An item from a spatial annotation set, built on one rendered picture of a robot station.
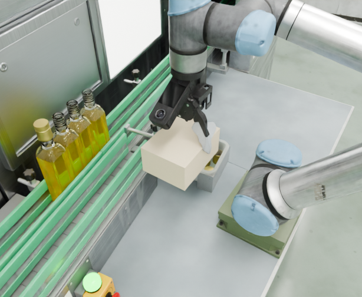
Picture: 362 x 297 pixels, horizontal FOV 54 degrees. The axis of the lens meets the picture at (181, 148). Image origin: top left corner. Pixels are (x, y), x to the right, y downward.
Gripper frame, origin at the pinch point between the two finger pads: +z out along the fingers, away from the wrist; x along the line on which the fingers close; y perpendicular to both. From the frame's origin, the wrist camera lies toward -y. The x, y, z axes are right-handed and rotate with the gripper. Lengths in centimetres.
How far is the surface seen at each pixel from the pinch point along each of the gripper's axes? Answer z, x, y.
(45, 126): -5.6, 26.1, -17.2
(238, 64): 32, 28, 96
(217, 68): 24, 28, 74
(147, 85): 17, 39, 37
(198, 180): 31.3, 4.2, 17.1
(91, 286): 25.4, 5.8, -31.0
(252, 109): 35, 7, 69
